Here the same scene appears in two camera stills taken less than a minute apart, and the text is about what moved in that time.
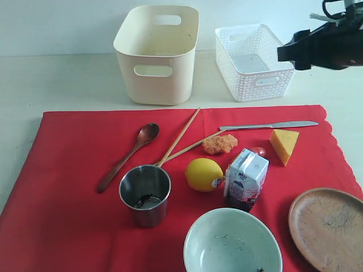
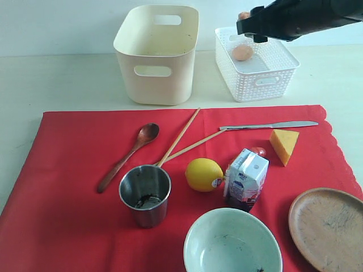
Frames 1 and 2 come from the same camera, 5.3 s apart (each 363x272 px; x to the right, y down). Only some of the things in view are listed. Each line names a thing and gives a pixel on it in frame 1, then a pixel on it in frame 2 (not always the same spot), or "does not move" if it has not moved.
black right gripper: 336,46 → 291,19
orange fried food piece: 220,144 → 244,15
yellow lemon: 203,174 does not move
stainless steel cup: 146,189 does not move
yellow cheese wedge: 283,142 does not move
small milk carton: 244,179 does not move
